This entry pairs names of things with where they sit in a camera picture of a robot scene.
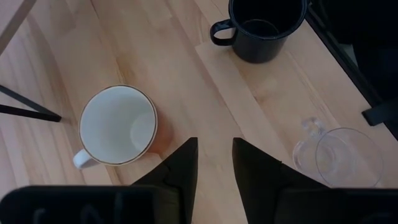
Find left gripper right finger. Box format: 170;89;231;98
232;136;327;224

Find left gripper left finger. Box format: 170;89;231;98
132;136;199;224

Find red mug white inside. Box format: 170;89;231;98
72;84;174;170

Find clear glass cup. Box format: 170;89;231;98
291;116;384;189

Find black enamel mug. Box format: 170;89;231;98
209;0;309;65

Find wooden shelf black metal legs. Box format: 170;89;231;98
0;0;62;123

